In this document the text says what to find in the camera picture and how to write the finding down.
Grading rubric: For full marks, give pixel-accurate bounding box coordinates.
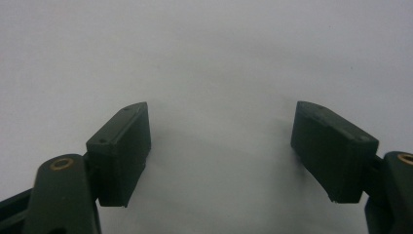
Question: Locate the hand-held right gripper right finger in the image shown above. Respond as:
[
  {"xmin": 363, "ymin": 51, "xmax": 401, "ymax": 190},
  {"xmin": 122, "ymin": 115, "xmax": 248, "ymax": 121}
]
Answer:
[{"xmin": 290, "ymin": 100, "xmax": 380, "ymax": 205}]

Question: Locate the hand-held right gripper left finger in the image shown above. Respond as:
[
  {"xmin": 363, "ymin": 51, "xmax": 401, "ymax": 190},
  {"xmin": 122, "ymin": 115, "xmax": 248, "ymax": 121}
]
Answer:
[{"xmin": 85, "ymin": 100, "xmax": 152, "ymax": 209}]

